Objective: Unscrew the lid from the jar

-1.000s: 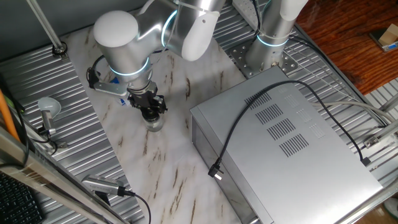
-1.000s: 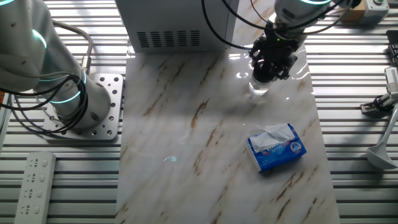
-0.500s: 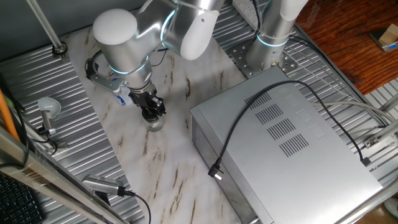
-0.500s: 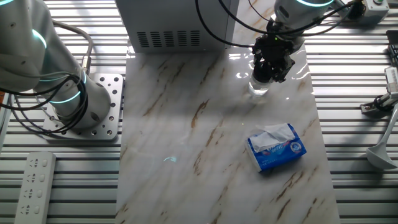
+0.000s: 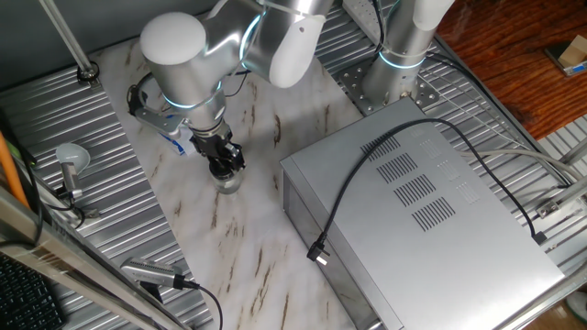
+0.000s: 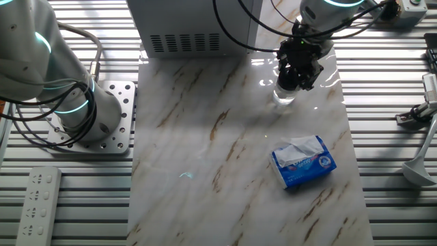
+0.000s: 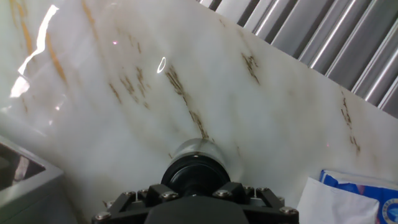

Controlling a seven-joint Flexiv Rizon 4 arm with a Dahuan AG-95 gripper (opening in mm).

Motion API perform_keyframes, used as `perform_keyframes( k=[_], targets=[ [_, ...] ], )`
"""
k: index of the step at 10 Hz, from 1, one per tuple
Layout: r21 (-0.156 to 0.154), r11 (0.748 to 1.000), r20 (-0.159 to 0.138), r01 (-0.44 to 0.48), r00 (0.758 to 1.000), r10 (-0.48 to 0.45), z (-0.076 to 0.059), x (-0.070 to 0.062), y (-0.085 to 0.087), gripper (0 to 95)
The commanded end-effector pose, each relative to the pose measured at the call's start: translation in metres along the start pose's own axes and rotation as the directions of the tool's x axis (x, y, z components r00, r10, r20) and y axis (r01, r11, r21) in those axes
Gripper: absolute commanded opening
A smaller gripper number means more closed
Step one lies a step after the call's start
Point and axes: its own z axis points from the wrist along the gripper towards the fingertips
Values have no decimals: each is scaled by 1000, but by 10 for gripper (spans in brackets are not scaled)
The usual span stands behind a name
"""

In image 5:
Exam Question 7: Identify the black camera cable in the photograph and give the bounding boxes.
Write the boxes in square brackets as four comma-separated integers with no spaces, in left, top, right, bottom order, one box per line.
[173,273,225,330]

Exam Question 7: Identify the black jar lid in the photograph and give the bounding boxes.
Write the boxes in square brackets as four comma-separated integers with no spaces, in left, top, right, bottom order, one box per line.
[208,158,238,181]

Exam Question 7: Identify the wrist camera with metal bracket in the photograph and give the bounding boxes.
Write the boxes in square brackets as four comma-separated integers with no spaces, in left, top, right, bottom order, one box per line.
[127,84,187,138]

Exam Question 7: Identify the dark flat device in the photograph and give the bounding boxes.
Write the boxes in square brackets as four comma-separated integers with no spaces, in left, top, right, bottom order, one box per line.
[544,40,587,78]

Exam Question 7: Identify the black power cable with plug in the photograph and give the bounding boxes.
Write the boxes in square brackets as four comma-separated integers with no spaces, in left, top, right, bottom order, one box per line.
[305,117,548,267]

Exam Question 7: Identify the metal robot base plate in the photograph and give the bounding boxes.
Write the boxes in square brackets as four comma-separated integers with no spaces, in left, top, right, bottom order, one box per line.
[338,57,441,116]

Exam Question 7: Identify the aluminium frame bar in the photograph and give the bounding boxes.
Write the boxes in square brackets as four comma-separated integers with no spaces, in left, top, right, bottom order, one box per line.
[0,185,192,330]

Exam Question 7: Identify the clear glass jar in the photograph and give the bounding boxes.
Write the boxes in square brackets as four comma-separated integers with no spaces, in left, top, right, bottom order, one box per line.
[211,172,243,195]

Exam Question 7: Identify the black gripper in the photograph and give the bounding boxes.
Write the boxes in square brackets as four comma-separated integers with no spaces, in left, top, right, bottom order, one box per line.
[190,121,247,173]

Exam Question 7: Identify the silver metal box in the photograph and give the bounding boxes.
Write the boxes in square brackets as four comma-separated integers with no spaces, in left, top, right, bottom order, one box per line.
[279,95,566,330]

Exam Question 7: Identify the white marble board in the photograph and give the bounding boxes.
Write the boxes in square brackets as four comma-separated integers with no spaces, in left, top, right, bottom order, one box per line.
[89,38,363,330]

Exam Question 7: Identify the metal pole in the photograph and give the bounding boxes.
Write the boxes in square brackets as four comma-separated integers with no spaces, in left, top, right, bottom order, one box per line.
[39,0,101,88]

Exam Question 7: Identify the white power strip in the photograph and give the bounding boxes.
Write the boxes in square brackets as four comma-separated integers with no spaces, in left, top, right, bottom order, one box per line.
[342,0,384,33]

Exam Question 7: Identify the blue tissue pack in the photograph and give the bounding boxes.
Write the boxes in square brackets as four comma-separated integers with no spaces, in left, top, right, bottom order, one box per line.
[158,130,194,157]

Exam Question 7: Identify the black keyboard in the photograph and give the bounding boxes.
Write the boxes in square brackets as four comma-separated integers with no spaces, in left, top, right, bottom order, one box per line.
[0,254,68,330]

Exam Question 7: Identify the orange rod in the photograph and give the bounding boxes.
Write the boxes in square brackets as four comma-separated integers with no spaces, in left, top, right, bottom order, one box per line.
[0,130,29,210]

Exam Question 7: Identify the silver depth camera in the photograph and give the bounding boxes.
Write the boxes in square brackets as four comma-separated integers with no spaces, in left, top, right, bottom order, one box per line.
[119,257,184,291]

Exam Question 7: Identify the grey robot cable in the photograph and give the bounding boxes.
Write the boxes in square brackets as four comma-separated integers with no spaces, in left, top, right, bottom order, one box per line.
[458,148,584,182]

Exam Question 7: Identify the aluminium rail bracket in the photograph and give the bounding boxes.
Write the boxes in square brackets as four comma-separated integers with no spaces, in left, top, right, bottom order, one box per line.
[535,176,587,220]

